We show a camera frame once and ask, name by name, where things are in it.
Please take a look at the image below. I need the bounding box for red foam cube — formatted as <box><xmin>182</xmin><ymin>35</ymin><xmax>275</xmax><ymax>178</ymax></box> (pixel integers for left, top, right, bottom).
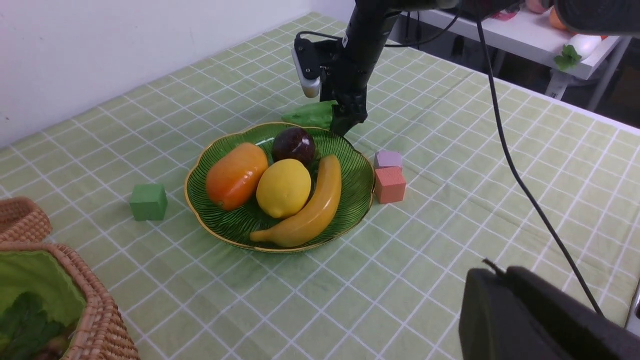
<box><xmin>374</xmin><ymin>166</ymin><xmax>407</xmax><ymax>204</ymax></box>

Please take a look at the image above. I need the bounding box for orange carrot toy with leaves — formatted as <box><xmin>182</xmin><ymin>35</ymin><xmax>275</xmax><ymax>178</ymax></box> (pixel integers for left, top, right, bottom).
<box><xmin>0</xmin><ymin>291</ymin><xmax>69</xmax><ymax>360</ymax></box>

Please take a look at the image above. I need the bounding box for pink foam cube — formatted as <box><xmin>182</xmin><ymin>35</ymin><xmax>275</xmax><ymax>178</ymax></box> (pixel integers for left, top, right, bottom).
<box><xmin>374</xmin><ymin>150</ymin><xmax>403</xmax><ymax>169</ymax></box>

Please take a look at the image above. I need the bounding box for green foam cube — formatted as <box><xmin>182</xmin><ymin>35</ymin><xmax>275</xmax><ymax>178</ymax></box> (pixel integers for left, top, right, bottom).
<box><xmin>129</xmin><ymin>183</ymin><xmax>169</xmax><ymax>222</ymax></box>

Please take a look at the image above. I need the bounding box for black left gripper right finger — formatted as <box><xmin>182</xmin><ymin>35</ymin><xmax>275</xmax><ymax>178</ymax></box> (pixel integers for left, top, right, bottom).
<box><xmin>505</xmin><ymin>266</ymin><xmax>640</xmax><ymax>360</ymax></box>

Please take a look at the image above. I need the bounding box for green bitter gourd toy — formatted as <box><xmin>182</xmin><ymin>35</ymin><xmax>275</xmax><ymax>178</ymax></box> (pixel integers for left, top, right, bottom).
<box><xmin>281</xmin><ymin>100</ymin><xmax>338</xmax><ymax>130</ymax></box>

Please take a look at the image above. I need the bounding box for white side table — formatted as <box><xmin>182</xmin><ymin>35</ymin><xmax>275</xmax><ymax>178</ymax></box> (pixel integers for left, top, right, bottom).
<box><xmin>420</xmin><ymin>8</ymin><xmax>631</xmax><ymax>112</ymax></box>

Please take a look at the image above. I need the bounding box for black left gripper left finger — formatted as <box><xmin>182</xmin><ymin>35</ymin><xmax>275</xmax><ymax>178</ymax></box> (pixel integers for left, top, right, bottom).
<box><xmin>458</xmin><ymin>259</ymin><xmax>576</xmax><ymax>360</ymax></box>

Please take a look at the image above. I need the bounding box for black right camera cable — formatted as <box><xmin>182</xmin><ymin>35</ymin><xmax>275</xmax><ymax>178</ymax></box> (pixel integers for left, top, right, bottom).
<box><xmin>295</xmin><ymin>0</ymin><xmax>604</xmax><ymax>317</ymax></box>

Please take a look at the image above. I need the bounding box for dark purple passion fruit toy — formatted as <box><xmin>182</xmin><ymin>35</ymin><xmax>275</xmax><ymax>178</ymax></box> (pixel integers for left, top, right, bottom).
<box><xmin>270</xmin><ymin>127</ymin><xmax>316</xmax><ymax>167</ymax></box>

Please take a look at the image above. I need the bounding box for green glass leaf plate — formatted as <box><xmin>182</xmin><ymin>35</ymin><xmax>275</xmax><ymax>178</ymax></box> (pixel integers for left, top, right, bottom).
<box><xmin>183</xmin><ymin>121</ymin><xmax>375</xmax><ymax>253</ymax></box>

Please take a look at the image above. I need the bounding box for woven wicker basket lid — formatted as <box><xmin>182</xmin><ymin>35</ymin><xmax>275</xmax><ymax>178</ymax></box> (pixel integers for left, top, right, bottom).
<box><xmin>0</xmin><ymin>196</ymin><xmax>53</xmax><ymax>243</ymax></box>

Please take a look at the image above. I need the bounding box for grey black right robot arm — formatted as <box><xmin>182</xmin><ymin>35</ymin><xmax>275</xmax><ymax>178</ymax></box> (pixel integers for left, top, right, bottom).
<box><xmin>311</xmin><ymin>0</ymin><xmax>639</xmax><ymax>135</ymax></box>

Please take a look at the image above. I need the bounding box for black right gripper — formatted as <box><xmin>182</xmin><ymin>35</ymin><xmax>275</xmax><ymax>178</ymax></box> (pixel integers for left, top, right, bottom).
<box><xmin>325</xmin><ymin>47</ymin><xmax>373</xmax><ymax>137</ymax></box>

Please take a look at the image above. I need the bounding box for yellow lemon toy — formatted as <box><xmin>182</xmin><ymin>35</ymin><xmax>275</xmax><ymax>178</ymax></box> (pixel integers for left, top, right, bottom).
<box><xmin>255</xmin><ymin>158</ymin><xmax>312</xmax><ymax>219</ymax></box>

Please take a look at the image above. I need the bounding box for woven wicker basket green lining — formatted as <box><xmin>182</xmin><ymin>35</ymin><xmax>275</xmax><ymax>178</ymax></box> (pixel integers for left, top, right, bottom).
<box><xmin>0</xmin><ymin>242</ymin><xmax>141</xmax><ymax>360</ymax></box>

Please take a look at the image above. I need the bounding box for orange mango toy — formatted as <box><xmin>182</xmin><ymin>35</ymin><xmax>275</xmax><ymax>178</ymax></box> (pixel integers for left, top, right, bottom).
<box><xmin>205</xmin><ymin>142</ymin><xmax>269</xmax><ymax>212</ymax></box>

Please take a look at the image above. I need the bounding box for green checkered tablecloth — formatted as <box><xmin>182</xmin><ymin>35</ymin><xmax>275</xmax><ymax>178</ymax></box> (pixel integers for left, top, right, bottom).
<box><xmin>0</xmin><ymin>12</ymin><xmax>640</xmax><ymax>360</ymax></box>

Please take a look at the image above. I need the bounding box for yellow banana toy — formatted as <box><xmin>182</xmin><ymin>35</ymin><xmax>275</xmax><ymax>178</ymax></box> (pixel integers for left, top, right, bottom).
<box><xmin>249</xmin><ymin>154</ymin><xmax>342</xmax><ymax>248</ymax></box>

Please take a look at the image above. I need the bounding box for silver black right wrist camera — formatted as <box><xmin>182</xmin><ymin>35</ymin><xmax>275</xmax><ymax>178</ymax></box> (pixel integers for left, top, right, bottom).
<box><xmin>291</xmin><ymin>38</ymin><xmax>322</xmax><ymax>99</ymax></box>

